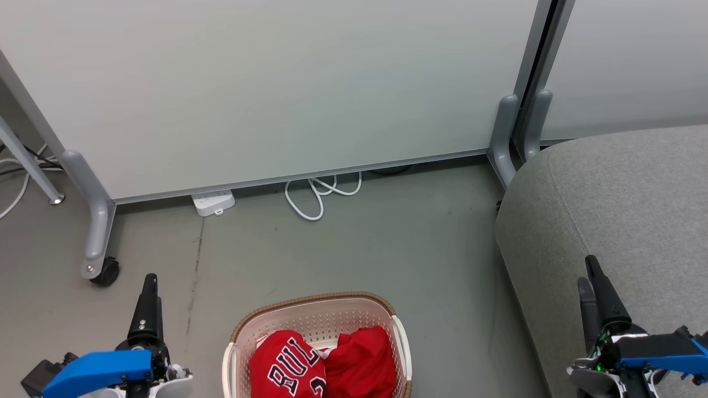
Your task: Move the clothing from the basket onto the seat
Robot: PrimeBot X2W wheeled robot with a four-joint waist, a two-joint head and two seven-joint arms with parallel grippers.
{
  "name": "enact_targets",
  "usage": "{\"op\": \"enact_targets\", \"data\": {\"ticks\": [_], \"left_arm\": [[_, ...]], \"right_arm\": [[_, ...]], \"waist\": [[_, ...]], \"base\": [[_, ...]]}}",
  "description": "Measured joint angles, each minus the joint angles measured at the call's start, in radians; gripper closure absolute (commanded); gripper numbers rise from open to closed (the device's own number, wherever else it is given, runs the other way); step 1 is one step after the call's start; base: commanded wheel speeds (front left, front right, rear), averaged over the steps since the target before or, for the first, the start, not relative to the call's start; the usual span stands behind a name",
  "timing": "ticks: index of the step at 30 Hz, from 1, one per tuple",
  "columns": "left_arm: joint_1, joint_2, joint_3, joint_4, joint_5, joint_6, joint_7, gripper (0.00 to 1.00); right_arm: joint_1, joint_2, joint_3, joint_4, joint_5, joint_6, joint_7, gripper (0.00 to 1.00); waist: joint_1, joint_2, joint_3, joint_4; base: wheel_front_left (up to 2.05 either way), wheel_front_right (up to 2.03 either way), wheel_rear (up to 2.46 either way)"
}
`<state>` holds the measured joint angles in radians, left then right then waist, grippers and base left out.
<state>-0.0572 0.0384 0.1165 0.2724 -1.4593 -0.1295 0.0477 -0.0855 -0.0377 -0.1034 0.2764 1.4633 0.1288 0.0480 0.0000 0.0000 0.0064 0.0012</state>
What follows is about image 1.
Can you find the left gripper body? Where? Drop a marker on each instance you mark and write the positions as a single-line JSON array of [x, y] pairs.
[[161, 358]]

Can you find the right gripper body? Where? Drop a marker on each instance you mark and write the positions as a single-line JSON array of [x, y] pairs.
[[603, 382]]

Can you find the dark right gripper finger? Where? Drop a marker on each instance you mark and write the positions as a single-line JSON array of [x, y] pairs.
[[608, 304], [592, 315]]

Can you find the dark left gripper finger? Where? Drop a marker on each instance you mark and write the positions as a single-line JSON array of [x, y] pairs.
[[161, 323], [147, 315]]

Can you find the red Bulls jersey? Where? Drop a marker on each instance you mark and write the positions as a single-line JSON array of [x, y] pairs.
[[287, 367]]

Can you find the white cloth with striped trim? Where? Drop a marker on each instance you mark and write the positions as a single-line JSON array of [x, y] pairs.
[[326, 350]]

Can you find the plain red garment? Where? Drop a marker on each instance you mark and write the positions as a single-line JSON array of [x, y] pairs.
[[362, 359]]

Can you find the grey fabric sofa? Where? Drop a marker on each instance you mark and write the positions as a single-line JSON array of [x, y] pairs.
[[619, 221]]

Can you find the black caster wheel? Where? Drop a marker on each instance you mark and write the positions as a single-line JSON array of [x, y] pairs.
[[108, 272]]

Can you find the grey partition foot with caster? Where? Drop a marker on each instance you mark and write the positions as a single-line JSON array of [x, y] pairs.
[[98, 221]]

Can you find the white power strip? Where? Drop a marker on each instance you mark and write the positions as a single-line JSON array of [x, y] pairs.
[[213, 202]]

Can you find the white perforated laundry basket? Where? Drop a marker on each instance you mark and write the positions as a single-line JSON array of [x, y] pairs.
[[321, 315]]

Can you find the grey metal table leg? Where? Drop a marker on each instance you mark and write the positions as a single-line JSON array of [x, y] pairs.
[[30, 166]]

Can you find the grey curved partition foot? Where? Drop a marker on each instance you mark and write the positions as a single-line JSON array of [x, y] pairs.
[[535, 121], [502, 138]]

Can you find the narrow white partition panel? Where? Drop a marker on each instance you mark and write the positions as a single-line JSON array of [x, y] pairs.
[[630, 61]]

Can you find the large white partition panel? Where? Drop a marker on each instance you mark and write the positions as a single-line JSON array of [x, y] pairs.
[[287, 83]]

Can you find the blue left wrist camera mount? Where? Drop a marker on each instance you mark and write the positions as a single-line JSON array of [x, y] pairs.
[[99, 370]]

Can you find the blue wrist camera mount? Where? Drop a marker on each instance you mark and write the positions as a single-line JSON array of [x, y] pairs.
[[658, 351], [99, 370]]

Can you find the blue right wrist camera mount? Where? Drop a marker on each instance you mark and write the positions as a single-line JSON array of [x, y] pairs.
[[658, 351]]

